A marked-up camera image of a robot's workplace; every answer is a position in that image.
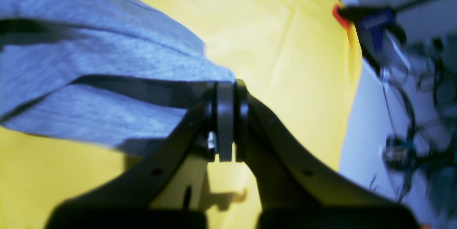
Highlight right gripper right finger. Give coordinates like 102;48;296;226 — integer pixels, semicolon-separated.
234;79;420;229

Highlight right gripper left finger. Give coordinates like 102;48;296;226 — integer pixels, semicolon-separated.
46;82;235;229

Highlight grey t-shirt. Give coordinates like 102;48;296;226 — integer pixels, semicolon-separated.
1;0;235;151

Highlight yellow table cloth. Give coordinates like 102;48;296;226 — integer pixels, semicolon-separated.
1;0;362;229

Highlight black blue clamp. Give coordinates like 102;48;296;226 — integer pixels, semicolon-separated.
332;0;436;76

